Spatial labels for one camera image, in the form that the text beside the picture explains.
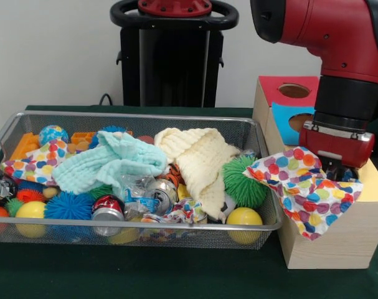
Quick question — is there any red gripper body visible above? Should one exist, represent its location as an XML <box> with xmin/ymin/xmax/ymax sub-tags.
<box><xmin>299</xmin><ymin>122</ymin><xmax>376</xmax><ymax>171</ymax></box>

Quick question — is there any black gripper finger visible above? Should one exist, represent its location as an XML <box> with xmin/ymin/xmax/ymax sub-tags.
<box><xmin>327</xmin><ymin>159</ymin><xmax>339</xmax><ymax>180</ymax></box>
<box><xmin>338</xmin><ymin>164</ymin><xmax>353</xmax><ymax>182</ymax></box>

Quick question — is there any polka dot cloth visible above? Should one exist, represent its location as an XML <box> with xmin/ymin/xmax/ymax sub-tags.
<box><xmin>242</xmin><ymin>146</ymin><xmax>364</xmax><ymax>241</ymax></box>
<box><xmin>0</xmin><ymin>138</ymin><xmax>72</xmax><ymax>185</ymax></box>

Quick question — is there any wooden box with three holes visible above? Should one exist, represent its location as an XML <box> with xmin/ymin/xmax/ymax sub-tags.
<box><xmin>252</xmin><ymin>75</ymin><xmax>378</xmax><ymax>269</ymax></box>

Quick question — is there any green spiky ball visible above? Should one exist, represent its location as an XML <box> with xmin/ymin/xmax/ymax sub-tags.
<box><xmin>222</xmin><ymin>155</ymin><xmax>270</xmax><ymax>209</ymax></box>

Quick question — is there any yellow ball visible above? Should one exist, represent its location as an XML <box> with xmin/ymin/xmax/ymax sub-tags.
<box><xmin>14</xmin><ymin>201</ymin><xmax>48</xmax><ymax>239</ymax></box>
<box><xmin>225</xmin><ymin>207</ymin><xmax>263</xmax><ymax>244</ymax></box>

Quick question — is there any cream waffle cloth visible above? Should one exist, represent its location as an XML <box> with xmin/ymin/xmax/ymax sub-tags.
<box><xmin>153</xmin><ymin>127</ymin><xmax>241</xmax><ymax>224</ymax></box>

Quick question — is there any mint waffle cloth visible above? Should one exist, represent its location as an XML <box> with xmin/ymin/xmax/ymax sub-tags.
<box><xmin>50</xmin><ymin>130</ymin><xmax>168</xmax><ymax>196</ymax></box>

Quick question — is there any blue spiky ball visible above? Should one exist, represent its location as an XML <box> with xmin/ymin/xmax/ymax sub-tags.
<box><xmin>44</xmin><ymin>191</ymin><xmax>94</xmax><ymax>222</ymax></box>

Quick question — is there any blue globe ball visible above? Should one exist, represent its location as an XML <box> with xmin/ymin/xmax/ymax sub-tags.
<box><xmin>38</xmin><ymin>125</ymin><xmax>70</xmax><ymax>147</ymax></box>

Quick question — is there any orange building block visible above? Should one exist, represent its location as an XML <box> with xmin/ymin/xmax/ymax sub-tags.
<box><xmin>9</xmin><ymin>132</ymin><xmax>40</xmax><ymax>161</ymax></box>

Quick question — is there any wire mesh bin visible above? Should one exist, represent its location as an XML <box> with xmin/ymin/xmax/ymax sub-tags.
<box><xmin>0</xmin><ymin>110</ymin><xmax>285</xmax><ymax>251</ymax></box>

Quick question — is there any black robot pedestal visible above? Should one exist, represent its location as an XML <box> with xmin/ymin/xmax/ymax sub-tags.
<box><xmin>110</xmin><ymin>0</ymin><xmax>239</xmax><ymax>108</ymax></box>

